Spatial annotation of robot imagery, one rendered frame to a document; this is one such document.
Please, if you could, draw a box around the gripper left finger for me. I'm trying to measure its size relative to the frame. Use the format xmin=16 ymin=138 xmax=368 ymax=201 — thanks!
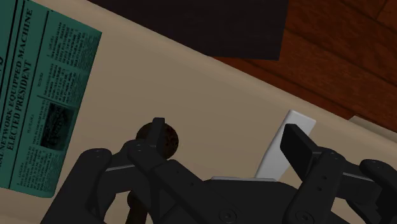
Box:
xmin=40 ymin=117 xmax=240 ymax=224

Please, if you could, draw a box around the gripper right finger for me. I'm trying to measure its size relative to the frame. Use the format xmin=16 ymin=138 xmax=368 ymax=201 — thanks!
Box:
xmin=279 ymin=123 xmax=397 ymax=224

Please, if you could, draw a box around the dark brown round-headed utensil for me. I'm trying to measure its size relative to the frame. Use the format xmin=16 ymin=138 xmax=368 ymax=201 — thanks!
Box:
xmin=125 ymin=122 xmax=179 ymax=224

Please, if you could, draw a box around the white flat slab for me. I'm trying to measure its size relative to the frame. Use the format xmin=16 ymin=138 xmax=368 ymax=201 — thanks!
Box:
xmin=254 ymin=109 xmax=317 ymax=181

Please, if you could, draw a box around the green newspaper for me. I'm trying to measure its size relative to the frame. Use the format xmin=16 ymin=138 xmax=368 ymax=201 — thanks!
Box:
xmin=0 ymin=0 xmax=103 ymax=199

